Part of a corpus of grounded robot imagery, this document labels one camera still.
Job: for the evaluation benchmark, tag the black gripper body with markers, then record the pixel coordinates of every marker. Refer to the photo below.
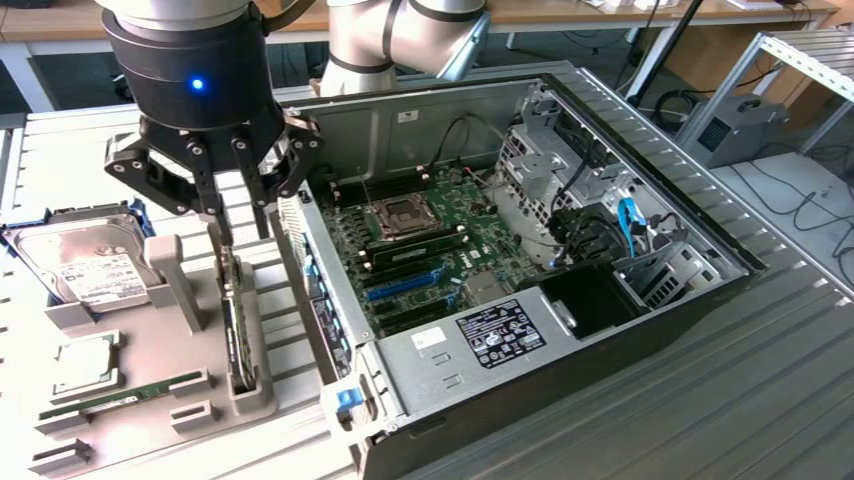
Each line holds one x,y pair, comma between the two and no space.
194,75

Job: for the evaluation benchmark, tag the low-profile graphics card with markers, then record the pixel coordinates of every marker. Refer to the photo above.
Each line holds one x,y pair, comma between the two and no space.
237,330

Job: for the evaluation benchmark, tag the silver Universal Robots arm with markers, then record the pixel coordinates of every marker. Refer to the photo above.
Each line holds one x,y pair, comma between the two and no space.
401,30

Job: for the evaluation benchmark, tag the blue disk carrier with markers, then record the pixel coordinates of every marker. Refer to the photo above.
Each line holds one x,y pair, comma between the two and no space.
143,220

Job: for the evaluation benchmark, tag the silver hard disk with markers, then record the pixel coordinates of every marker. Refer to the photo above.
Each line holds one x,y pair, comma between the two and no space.
74,250

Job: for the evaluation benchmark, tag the installed RAM stick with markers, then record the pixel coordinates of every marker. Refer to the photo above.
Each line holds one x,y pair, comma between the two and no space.
407,255

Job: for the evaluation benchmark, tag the green motherboard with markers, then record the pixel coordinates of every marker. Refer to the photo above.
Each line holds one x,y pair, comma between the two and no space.
467,210

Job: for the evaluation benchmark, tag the blue expansion slot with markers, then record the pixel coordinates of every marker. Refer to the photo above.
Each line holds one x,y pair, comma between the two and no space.
401,287

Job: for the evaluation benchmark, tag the grey parts rack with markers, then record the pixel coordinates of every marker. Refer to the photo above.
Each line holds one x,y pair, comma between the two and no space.
167,350

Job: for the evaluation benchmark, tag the perforated silver drive cage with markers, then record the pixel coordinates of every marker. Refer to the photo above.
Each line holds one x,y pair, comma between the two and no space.
534,170

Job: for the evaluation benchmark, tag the silver CPU chip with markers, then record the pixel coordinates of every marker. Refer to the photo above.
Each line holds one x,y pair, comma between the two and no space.
83,362

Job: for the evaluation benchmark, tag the silver chipset heatsink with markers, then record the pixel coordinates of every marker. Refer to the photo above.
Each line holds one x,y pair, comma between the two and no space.
487,290

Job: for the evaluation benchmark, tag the green RAM stick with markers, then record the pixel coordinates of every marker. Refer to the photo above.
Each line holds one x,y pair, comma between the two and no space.
120,397

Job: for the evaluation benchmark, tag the silver power supply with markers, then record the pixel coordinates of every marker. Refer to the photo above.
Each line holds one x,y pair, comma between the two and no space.
434,370

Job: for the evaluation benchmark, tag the blue case latch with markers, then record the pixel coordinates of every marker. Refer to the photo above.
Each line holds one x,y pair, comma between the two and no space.
347,400

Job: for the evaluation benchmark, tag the black fan shroud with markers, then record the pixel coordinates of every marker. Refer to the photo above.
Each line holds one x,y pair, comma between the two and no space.
594,300

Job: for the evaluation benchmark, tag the silver disk bay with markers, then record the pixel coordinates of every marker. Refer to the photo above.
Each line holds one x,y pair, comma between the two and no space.
674,255

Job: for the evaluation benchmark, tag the black stand pole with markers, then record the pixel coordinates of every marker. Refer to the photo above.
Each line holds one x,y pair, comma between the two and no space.
674,40

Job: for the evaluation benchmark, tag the grey cabinet unit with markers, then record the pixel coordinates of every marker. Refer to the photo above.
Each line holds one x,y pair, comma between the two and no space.
734,135

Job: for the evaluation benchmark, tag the open black PC case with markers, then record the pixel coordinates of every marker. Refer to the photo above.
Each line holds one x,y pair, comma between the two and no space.
534,430

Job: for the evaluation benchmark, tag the wooden desk white frame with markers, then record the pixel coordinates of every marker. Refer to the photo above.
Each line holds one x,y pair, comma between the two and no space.
547,15

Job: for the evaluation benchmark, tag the aluminium frame slat table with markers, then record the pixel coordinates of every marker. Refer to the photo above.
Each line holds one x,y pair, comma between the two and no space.
814,55

